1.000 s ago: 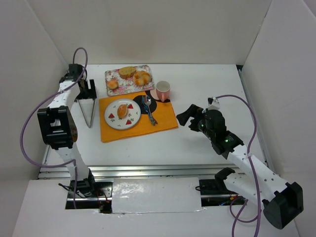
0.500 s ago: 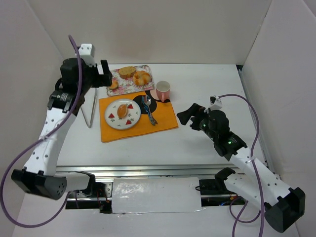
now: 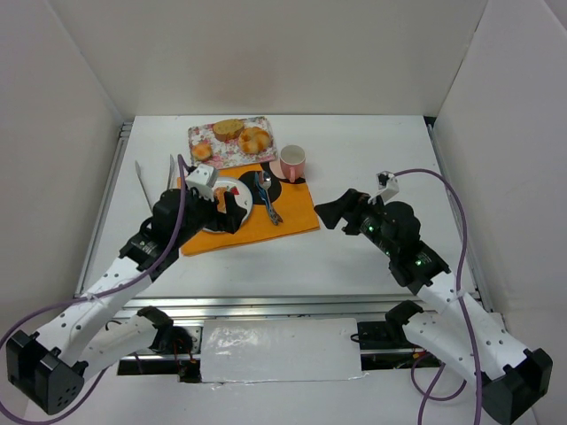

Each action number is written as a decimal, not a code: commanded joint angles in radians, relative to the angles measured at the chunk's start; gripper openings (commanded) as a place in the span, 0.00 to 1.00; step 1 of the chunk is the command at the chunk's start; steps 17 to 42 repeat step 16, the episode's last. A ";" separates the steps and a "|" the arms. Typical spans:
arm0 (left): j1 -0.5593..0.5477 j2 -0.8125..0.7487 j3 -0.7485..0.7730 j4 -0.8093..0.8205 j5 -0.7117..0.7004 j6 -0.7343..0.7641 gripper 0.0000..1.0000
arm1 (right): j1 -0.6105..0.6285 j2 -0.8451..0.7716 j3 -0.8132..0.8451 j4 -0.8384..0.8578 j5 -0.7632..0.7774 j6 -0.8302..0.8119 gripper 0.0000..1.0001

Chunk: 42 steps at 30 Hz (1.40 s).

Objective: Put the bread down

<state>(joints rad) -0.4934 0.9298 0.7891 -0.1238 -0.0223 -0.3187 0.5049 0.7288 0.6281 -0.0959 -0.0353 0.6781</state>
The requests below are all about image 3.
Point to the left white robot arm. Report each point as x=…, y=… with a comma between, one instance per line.
x=51, y=365

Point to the white taped cover plate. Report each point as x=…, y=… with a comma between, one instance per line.
x=293, y=350

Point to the small oval bread roll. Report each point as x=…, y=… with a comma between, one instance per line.
x=219, y=194

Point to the small round bun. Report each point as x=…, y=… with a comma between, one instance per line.
x=201, y=151

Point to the orange placemat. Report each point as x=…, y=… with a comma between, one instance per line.
x=292, y=201

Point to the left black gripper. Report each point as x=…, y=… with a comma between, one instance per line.
x=214, y=209

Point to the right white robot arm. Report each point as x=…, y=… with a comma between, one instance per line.
x=461, y=333

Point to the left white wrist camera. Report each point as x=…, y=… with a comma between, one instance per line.
x=203, y=178

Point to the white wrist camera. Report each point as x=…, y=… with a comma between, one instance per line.
x=388, y=185
x=203, y=178

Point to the pink mug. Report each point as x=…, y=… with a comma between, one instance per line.
x=292, y=162

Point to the twisted round bread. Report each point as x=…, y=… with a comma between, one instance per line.
x=254, y=140

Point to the white strawberry plate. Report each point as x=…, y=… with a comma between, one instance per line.
x=242, y=193

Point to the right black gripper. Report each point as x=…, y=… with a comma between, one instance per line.
x=354, y=212

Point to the sliced baguette bread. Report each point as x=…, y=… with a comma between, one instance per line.
x=226, y=130

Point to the metal spoon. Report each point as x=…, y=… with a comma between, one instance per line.
x=265, y=184

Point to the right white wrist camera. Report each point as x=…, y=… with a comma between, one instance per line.
x=388, y=185

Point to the floral tray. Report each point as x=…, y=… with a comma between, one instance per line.
x=228, y=154

